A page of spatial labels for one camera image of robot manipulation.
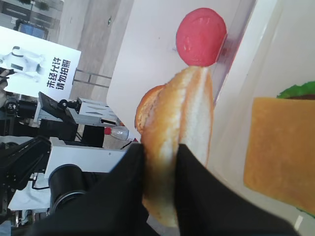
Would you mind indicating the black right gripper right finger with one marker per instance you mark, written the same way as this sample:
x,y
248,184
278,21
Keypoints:
x,y
206,207

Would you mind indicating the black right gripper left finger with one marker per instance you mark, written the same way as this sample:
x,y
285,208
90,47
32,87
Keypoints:
x,y
113,207

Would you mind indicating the bun half nearer tray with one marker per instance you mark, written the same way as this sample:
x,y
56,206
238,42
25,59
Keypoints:
x,y
178,112

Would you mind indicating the orange cheese slice on tray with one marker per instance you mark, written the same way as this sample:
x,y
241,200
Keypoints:
x,y
280,160

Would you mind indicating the green lettuce on tray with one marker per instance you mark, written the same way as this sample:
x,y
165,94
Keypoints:
x,y
306,89

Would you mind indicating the red tomato slice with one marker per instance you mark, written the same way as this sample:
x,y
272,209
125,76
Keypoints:
x,y
200,36

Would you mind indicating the white equipment box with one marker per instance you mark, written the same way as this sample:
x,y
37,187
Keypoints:
x,y
89,159

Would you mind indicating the black cylindrical robot joint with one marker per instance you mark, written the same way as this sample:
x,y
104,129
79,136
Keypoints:
x,y
66,184

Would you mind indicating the plastic bottle red cap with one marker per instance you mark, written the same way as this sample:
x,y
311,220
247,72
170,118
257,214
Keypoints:
x,y
117,132

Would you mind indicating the white poster sign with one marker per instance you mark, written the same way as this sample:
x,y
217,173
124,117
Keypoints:
x,y
38,65

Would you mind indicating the clear long strip left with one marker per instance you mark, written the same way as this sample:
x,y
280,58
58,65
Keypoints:
x,y
235,32

